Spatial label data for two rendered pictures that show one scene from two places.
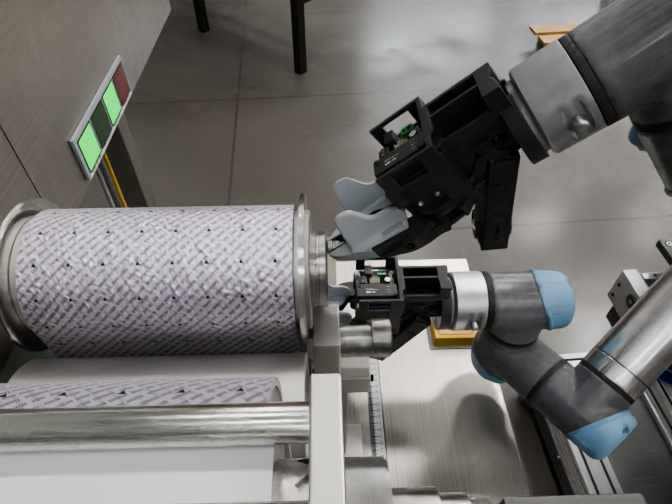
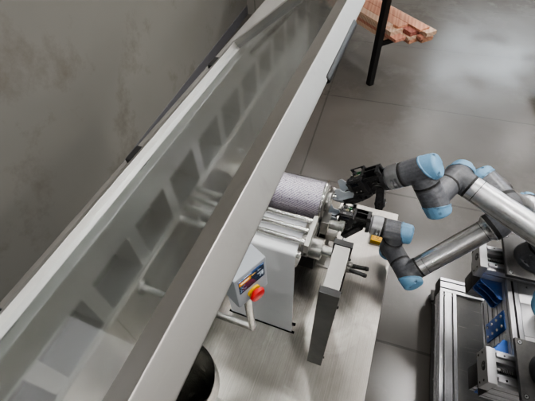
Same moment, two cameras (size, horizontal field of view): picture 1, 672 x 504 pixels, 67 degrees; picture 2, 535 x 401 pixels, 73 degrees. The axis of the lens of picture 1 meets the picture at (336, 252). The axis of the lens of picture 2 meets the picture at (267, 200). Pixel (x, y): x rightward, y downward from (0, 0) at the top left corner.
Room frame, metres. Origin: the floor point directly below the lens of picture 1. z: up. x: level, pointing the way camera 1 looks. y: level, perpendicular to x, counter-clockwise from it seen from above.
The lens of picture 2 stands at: (-0.49, -0.12, 2.23)
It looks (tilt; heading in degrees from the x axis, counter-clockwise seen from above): 50 degrees down; 24
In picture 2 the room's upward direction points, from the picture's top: 3 degrees counter-clockwise
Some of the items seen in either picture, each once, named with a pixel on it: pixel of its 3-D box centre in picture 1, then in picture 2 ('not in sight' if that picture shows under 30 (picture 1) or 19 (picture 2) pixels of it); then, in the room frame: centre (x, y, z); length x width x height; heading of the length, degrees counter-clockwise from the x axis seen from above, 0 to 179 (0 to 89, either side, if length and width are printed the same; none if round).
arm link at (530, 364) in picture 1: (511, 351); (392, 249); (0.38, -0.25, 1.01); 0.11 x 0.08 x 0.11; 37
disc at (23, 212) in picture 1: (42, 274); not in sight; (0.32, 0.29, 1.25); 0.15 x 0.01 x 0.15; 2
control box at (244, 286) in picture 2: not in sight; (245, 277); (-0.23, 0.05, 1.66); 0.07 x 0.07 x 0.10; 65
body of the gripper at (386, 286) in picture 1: (398, 299); (354, 218); (0.39, -0.08, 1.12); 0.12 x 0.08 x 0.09; 92
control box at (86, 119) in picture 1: (105, 113); not in sight; (0.71, 0.37, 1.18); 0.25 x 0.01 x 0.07; 2
